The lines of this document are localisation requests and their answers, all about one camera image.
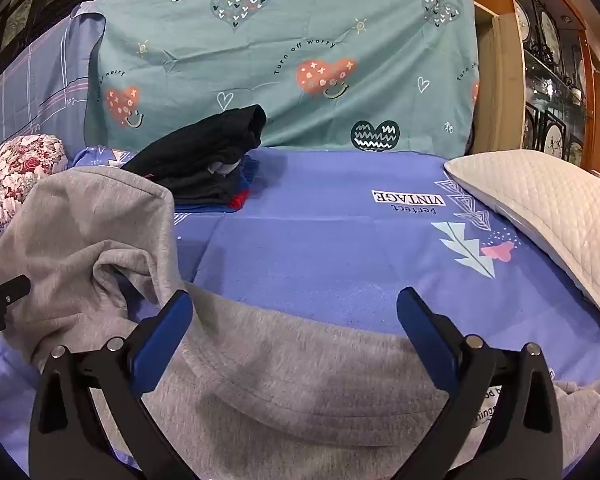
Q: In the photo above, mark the black folded garment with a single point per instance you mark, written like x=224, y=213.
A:
x=200, y=155

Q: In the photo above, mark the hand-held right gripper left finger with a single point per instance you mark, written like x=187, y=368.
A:
x=165, y=340

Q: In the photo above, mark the decorative plate on stand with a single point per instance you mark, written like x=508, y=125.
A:
x=550, y=32
x=555, y=140

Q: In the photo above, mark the white quilted pillow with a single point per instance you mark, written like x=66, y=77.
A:
x=545, y=200

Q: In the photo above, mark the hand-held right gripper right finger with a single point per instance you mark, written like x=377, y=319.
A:
x=425, y=335

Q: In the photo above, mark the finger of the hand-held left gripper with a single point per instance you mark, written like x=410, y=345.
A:
x=7, y=291

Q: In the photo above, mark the teal heart-print sheet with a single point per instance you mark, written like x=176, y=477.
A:
x=290, y=25

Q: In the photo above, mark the red floral pillow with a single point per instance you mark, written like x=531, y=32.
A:
x=20, y=170

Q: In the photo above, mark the blue checked cloth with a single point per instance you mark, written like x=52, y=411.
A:
x=35, y=80

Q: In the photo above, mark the wooden display cabinet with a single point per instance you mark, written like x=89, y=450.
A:
x=500, y=70

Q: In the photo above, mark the purple printed bed sheet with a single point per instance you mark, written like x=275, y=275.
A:
x=330, y=240

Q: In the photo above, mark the grey pants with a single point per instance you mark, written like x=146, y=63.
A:
x=280, y=360

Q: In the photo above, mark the blue folded garment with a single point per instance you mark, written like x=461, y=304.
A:
x=247, y=180

